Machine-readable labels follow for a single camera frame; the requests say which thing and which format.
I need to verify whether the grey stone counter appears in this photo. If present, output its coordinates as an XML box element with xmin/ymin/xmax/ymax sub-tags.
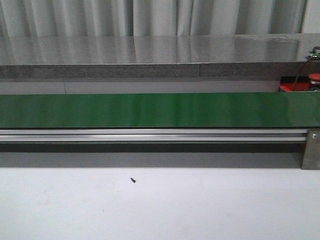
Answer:
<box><xmin>0</xmin><ymin>33</ymin><xmax>320</xmax><ymax>79</ymax></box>

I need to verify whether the green conveyor belt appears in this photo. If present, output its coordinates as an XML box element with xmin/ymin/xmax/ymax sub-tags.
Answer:
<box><xmin>0</xmin><ymin>91</ymin><xmax>320</xmax><ymax>129</ymax></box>

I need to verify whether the red plastic bin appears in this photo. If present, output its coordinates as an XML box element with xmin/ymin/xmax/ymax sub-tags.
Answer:
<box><xmin>279</xmin><ymin>76</ymin><xmax>309</xmax><ymax>92</ymax></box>

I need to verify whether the green circuit board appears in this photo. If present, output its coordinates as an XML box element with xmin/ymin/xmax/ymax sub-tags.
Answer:
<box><xmin>306</xmin><ymin>47</ymin><xmax>320</xmax><ymax>60</ymax></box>

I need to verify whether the white pleated curtain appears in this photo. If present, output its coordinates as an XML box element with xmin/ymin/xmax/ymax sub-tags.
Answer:
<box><xmin>0</xmin><ymin>0</ymin><xmax>307</xmax><ymax>38</ymax></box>

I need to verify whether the aluminium conveyor rail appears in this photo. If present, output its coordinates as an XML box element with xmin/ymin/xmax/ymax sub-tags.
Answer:
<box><xmin>0</xmin><ymin>128</ymin><xmax>308</xmax><ymax>143</ymax></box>

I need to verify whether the metal support bracket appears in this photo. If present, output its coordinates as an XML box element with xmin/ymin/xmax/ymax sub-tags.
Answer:
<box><xmin>301</xmin><ymin>129</ymin><xmax>320</xmax><ymax>170</ymax></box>

